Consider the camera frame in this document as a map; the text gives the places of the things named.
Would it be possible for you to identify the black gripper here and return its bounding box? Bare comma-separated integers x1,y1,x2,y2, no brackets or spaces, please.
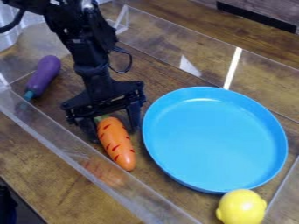
60,68,146,143

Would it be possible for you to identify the orange toy carrot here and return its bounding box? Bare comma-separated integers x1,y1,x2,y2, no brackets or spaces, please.
95,116,136,172

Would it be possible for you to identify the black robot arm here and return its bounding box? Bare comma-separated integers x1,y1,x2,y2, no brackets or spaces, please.
0,0,146,142

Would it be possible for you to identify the blue round tray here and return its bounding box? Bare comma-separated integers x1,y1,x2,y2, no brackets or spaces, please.
143,87,288,193

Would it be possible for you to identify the purple toy eggplant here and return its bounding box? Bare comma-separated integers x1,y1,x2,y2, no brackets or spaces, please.
23,55,61,101

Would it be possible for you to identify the white curtain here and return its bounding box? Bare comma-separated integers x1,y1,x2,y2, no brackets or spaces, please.
0,3,44,52

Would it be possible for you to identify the yellow toy lemon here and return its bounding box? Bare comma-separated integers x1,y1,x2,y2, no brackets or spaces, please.
215,189,267,224

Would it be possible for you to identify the black cable loop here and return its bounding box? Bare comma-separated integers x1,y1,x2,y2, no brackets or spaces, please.
107,45,134,75

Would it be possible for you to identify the clear acrylic enclosure wall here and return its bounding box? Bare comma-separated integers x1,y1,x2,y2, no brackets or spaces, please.
0,3,299,224

